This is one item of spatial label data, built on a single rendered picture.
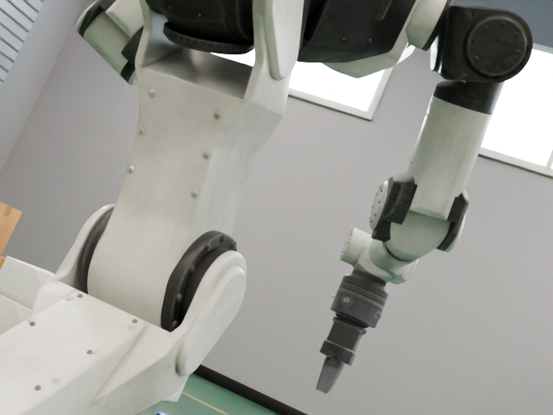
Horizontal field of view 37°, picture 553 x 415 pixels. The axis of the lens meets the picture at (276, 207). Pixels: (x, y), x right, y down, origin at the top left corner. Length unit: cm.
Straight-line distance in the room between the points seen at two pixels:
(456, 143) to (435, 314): 529
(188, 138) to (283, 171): 606
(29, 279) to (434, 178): 315
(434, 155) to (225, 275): 40
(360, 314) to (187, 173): 63
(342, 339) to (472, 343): 495
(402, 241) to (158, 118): 48
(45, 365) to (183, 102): 32
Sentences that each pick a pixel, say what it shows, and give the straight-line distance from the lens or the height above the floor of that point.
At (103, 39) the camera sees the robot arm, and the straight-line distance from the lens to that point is 138.
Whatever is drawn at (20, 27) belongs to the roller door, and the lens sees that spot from 776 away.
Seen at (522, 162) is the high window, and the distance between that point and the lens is 666.
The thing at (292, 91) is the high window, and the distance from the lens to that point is 719.
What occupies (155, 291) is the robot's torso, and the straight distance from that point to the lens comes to 94.
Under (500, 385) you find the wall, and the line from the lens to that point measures 637.
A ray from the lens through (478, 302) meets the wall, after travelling 645.
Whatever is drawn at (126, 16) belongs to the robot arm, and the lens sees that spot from 133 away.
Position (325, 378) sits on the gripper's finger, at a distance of 150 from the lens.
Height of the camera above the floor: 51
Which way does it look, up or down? 8 degrees up
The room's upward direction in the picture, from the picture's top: 24 degrees clockwise
